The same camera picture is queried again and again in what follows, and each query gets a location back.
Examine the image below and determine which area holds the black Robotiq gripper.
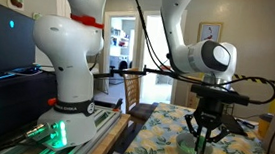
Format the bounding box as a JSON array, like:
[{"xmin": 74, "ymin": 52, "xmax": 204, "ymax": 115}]
[{"xmin": 181, "ymin": 98, "xmax": 233, "ymax": 154}]

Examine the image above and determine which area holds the green spiky ball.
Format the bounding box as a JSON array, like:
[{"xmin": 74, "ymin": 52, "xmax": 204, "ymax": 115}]
[{"xmin": 196, "ymin": 134, "xmax": 208, "ymax": 151}]

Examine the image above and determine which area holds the green plastic packet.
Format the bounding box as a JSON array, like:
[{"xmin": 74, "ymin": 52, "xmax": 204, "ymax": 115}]
[{"xmin": 178, "ymin": 139, "xmax": 198, "ymax": 154}]

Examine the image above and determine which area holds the wooden lattice chair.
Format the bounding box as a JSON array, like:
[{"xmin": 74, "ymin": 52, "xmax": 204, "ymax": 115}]
[
  {"xmin": 184, "ymin": 75, "xmax": 234, "ymax": 115},
  {"xmin": 117, "ymin": 66, "xmax": 162, "ymax": 127}
]

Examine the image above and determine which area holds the black tablet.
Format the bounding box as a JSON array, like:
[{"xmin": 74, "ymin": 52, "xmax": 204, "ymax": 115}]
[{"xmin": 221, "ymin": 114, "xmax": 251, "ymax": 138}]

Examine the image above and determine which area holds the lemon print tablecloth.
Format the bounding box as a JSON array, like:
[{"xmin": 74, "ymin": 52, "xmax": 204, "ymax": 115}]
[{"xmin": 119, "ymin": 99, "xmax": 275, "ymax": 154}]

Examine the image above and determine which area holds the yellow cup dark lid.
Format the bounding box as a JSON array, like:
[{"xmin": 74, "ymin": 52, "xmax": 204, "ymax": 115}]
[{"xmin": 257, "ymin": 112, "xmax": 275, "ymax": 140}]

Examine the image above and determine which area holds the dark plaid seat cushion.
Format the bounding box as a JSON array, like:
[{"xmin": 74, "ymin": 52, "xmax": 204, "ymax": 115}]
[{"xmin": 127, "ymin": 99, "xmax": 159, "ymax": 122}]

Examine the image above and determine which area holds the wooden board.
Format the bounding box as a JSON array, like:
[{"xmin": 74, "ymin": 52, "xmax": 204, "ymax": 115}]
[{"xmin": 85, "ymin": 110, "xmax": 132, "ymax": 154}]

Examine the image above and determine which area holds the red joint clip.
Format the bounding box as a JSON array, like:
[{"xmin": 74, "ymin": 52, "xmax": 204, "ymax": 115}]
[{"xmin": 69, "ymin": 13, "xmax": 106, "ymax": 30}]

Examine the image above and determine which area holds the black cabinet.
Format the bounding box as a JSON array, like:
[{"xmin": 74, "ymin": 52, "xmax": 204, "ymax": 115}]
[{"xmin": 0, "ymin": 67, "xmax": 61, "ymax": 152}]

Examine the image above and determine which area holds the blue lit device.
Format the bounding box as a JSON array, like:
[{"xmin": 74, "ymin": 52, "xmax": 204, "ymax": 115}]
[{"xmin": 0, "ymin": 61, "xmax": 45, "ymax": 89}]

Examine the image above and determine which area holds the black flat monitor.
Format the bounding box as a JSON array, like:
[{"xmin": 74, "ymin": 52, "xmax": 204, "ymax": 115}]
[{"xmin": 0, "ymin": 0, "xmax": 42, "ymax": 89}]

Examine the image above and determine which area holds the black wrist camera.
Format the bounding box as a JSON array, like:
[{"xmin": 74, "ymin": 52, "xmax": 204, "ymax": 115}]
[{"xmin": 190, "ymin": 84, "xmax": 252, "ymax": 107}]

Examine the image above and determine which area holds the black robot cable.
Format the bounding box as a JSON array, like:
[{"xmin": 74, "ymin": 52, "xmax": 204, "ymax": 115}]
[{"xmin": 117, "ymin": 0, "xmax": 275, "ymax": 107}]

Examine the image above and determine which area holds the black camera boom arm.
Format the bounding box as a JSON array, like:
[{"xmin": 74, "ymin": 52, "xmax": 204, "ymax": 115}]
[{"xmin": 91, "ymin": 60, "xmax": 181, "ymax": 87}]

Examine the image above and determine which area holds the aluminium rail mounting base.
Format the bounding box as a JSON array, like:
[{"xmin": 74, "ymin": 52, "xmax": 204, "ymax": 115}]
[{"xmin": 1, "ymin": 98, "xmax": 123, "ymax": 154}]

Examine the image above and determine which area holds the white wall cabinet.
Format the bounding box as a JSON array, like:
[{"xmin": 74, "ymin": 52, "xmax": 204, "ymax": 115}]
[{"xmin": 53, "ymin": 0, "xmax": 73, "ymax": 19}]

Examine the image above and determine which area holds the cherry wall picture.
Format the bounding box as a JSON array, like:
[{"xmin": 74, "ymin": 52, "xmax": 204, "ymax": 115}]
[{"xmin": 4, "ymin": 0, "xmax": 26, "ymax": 12}]

